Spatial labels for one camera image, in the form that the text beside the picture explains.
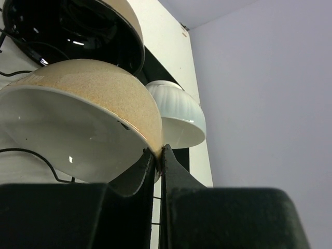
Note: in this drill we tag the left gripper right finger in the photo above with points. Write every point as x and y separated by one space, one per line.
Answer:
195 216

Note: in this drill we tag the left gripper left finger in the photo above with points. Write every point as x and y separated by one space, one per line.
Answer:
75 215

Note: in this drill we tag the white bowl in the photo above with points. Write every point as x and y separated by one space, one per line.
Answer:
183 120

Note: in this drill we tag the plain tan bowl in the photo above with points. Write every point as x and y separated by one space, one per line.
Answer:
90 119

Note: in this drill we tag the black glazed tan bowl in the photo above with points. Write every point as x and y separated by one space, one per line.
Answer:
52 31

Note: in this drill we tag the black wire dish rack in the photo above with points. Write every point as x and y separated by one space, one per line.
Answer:
152 70

